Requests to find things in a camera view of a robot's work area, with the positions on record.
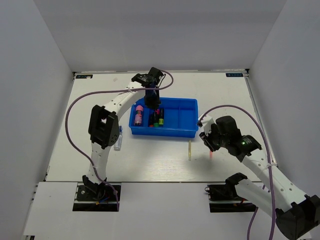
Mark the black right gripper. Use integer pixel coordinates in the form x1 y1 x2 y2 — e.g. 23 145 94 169
199 123 229 152

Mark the black highlighter yellow cap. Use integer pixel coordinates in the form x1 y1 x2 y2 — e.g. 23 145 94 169
159 108 165 126

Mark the black highlighter green cap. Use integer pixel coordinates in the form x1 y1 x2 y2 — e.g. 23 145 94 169
153 111 159 128

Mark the pink-capped clear marker jar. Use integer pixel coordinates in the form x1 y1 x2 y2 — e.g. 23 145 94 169
134 105 144 126

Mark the black highlighter orange cap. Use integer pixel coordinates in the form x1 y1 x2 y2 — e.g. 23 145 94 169
148 113 155 127

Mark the slim yellow highlighter pen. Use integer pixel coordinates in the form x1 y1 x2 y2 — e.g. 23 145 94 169
188 140 192 161

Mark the clear spray bottle blue cap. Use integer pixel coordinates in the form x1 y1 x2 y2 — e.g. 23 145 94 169
113 125 123 151

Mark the black highlighter pink cap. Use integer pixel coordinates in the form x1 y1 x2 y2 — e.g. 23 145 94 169
155 109 160 117

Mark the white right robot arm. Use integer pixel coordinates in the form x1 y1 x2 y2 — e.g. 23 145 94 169
197 114 320 240

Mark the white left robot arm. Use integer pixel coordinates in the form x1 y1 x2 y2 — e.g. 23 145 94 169
82 67 165 200

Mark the blue plastic divided bin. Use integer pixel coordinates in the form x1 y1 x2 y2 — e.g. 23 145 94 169
128 97 198 138

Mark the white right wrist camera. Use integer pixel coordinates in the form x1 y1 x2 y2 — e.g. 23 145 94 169
197 115 215 135

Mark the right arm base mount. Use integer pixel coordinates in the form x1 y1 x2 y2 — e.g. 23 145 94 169
204 184 256 213

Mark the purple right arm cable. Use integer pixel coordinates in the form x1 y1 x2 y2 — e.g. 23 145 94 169
196 104 277 240

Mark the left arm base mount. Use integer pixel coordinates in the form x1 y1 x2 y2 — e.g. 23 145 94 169
72 184 118 212

